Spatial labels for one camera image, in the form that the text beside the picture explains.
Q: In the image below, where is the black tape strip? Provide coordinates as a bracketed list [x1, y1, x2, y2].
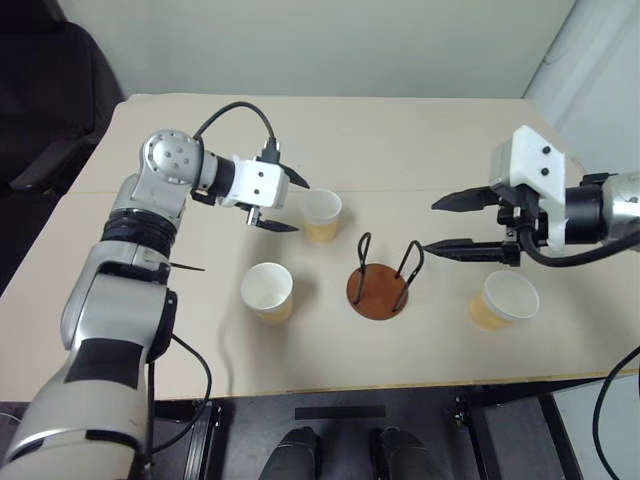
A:
[294, 405, 387, 421]

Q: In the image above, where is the tan paper cup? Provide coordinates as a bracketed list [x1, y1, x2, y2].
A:
[299, 188, 344, 246]
[240, 262, 295, 327]
[468, 270, 541, 332]

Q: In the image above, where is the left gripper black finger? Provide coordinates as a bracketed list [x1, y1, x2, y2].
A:
[278, 161, 311, 190]
[254, 218, 301, 234]

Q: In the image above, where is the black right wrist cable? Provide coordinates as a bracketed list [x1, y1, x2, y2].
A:
[519, 227, 640, 269]

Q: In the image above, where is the white floor panel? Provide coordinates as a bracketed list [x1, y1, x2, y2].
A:
[552, 372, 640, 480]

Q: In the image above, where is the black office chair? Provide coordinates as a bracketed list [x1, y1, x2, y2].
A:
[0, 0, 126, 199]

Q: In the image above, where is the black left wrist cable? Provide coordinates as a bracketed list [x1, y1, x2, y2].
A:
[193, 101, 284, 164]

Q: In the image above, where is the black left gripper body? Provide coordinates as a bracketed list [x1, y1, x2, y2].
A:
[238, 202, 266, 229]

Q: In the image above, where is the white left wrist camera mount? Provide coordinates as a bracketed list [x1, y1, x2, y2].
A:
[219, 158, 291, 210]

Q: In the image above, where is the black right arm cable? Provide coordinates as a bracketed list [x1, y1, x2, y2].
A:
[592, 344, 640, 480]

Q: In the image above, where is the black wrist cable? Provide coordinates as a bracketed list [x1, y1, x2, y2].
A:
[193, 101, 284, 164]
[519, 227, 640, 269]

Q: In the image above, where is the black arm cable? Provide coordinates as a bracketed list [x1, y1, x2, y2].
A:
[142, 333, 212, 464]
[592, 344, 640, 480]

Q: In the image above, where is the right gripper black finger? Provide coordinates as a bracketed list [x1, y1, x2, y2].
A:
[431, 185, 501, 212]
[421, 238, 506, 262]

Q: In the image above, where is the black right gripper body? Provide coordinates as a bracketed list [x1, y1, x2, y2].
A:
[492, 183, 551, 269]

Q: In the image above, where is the white partition panel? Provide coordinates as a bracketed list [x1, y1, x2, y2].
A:
[522, 0, 640, 166]

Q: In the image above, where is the black table frame leg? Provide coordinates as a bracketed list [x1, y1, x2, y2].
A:
[447, 393, 584, 480]
[154, 399, 224, 480]

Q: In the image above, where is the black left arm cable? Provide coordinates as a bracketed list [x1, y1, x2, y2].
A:
[142, 333, 212, 464]

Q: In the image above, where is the dark rounded shape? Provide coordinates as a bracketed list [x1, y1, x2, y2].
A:
[259, 425, 324, 480]
[369, 425, 441, 480]

